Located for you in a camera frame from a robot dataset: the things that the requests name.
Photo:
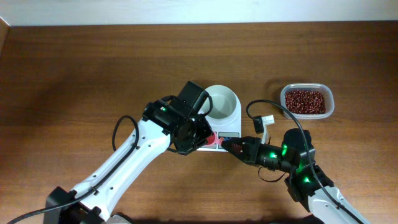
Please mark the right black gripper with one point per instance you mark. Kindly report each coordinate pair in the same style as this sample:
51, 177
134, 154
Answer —
250, 150

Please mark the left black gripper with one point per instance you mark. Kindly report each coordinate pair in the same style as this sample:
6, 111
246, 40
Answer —
185, 149

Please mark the pink measuring scoop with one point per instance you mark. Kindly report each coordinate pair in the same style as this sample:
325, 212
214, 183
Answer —
214, 140

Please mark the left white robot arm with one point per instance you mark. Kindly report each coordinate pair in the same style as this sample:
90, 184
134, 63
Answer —
172, 123

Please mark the white bowl on scale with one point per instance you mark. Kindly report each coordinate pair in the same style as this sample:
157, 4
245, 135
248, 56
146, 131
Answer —
224, 102

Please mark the red beans in container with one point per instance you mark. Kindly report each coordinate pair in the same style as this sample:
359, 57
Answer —
305, 102

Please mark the clear plastic bean container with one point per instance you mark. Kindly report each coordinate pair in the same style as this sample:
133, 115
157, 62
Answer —
329, 99

